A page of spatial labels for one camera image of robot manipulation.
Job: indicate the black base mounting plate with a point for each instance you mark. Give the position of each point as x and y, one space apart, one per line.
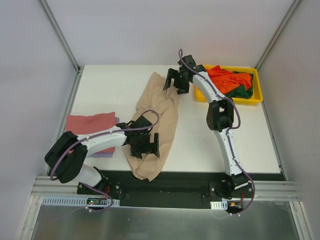
179 190

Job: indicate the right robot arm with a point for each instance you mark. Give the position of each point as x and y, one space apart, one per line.
219 119

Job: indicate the aluminium frame rail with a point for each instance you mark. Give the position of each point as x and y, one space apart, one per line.
62 125
287 191

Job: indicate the beige t shirt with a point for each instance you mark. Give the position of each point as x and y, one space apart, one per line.
154 104

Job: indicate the aluminium frame post left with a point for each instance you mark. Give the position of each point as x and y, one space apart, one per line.
59 34

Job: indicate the folded purple t shirt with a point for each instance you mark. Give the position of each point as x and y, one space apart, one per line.
102 154

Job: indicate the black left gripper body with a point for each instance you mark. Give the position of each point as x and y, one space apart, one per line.
146 146

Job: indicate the aluminium frame post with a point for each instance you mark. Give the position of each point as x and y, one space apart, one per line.
294 6
59 34

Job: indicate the orange t shirt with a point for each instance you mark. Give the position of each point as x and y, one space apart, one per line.
216 74

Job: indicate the perforated cable tray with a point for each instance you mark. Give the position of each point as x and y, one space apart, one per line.
219 205
68 201

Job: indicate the folded red t shirt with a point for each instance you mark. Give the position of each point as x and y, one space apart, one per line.
82 125

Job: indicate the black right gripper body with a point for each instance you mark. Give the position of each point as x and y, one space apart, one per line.
177 80

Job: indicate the aluminium front frame rail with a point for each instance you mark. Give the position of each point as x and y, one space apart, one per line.
287 191

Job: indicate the aluminium frame rail left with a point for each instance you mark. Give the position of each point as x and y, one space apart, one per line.
62 125

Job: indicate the aluminium frame post right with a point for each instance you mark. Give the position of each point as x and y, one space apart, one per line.
294 6

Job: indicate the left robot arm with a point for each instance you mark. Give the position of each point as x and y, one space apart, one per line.
67 156

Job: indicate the yellow plastic bin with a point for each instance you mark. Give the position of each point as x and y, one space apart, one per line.
257 92

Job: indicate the green t shirt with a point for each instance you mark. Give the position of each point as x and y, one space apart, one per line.
238 84

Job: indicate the right perforated cable tray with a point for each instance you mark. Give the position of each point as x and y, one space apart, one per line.
219 205

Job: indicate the left perforated cable tray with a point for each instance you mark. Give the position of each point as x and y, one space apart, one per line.
68 201

